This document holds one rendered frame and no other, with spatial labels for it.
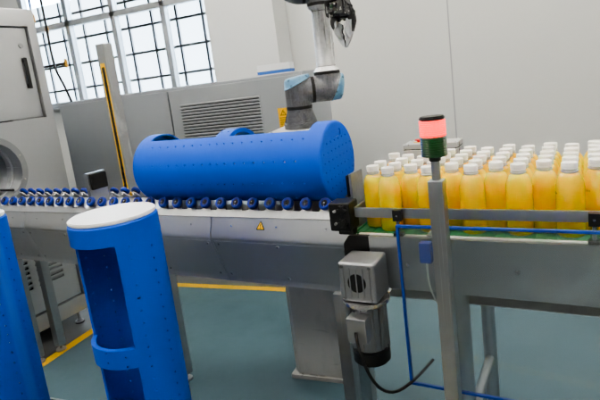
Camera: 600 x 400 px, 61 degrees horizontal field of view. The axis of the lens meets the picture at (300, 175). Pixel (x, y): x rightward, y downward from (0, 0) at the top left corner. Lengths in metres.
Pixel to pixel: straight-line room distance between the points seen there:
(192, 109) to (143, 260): 2.25
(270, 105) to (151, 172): 1.55
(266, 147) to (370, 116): 2.87
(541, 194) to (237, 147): 1.01
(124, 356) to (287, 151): 0.84
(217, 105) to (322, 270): 2.10
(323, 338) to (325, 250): 0.77
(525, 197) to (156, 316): 1.17
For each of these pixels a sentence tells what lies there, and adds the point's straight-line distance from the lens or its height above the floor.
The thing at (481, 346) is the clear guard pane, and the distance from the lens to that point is 1.56.
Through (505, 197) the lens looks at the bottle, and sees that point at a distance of 1.53.
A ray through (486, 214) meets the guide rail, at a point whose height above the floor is 0.97.
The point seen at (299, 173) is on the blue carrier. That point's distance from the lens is 1.72.
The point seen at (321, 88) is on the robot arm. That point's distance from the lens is 2.25.
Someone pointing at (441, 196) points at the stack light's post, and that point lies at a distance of 1.30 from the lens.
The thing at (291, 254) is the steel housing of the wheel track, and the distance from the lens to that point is 1.85.
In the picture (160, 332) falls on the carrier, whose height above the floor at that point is 0.64.
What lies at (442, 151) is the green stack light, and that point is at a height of 1.17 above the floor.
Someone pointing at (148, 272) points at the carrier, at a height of 0.85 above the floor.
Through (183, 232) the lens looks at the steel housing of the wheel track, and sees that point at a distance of 2.11.
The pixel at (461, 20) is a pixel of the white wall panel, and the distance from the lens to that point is 4.46.
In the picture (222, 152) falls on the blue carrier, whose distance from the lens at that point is 1.90.
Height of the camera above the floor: 1.38
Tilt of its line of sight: 10 degrees down
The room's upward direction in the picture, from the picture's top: 7 degrees counter-clockwise
